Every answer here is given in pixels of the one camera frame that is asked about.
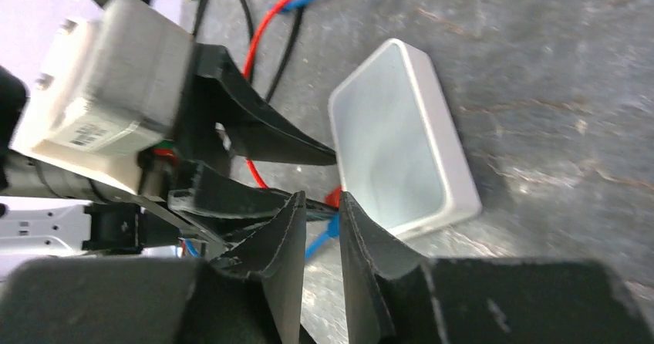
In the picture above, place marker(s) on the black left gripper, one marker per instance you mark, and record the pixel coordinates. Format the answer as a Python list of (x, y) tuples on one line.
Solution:
[(90, 223)]

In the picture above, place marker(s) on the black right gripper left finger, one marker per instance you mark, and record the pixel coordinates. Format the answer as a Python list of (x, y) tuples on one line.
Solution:
[(251, 294)]

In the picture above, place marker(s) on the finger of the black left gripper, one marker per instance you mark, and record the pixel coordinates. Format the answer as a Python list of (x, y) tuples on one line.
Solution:
[(216, 92)]

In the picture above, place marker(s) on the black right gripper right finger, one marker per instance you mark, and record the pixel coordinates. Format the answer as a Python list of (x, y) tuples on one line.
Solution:
[(394, 294)]

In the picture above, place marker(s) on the white network switch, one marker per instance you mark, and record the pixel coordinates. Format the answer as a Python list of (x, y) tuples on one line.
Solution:
[(398, 151)]

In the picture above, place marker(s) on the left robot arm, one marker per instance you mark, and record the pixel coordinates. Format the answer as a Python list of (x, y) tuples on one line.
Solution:
[(156, 169)]

